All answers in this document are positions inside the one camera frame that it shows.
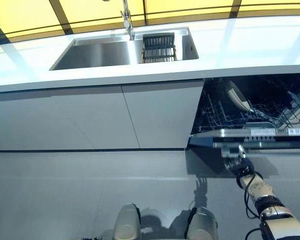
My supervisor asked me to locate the large dishwasher wire rack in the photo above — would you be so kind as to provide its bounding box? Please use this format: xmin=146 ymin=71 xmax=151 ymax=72
xmin=192 ymin=78 xmax=278 ymax=133

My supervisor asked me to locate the stainless steel sink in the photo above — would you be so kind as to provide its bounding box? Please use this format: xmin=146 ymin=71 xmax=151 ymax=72
xmin=49 ymin=26 xmax=200 ymax=71

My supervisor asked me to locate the shallow dishwasher wire rack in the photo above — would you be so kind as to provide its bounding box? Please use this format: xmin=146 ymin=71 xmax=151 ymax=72
xmin=272 ymin=74 xmax=300 ymax=128

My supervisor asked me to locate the yellow window black frame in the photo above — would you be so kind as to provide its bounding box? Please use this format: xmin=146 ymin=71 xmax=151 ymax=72
xmin=0 ymin=0 xmax=300 ymax=47

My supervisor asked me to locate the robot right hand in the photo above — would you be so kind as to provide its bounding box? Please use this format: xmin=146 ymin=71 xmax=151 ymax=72
xmin=221 ymin=144 xmax=256 ymax=179

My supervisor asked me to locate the cream round plate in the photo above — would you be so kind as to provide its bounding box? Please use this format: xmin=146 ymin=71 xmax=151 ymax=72
xmin=226 ymin=80 xmax=255 ymax=113

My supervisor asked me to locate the robot left leg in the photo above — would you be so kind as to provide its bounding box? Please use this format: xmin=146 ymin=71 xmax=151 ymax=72
xmin=111 ymin=203 xmax=142 ymax=240

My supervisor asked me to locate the black dish drying rack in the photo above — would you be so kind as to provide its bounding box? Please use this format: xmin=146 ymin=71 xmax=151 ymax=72
xmin=140 ymin=32 xmax=178 ymax=64

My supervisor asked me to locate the chrome kitchen faucet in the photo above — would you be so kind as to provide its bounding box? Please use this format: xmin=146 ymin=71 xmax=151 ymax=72
xmin=102 ymin=0 xmax=136 ymax=41

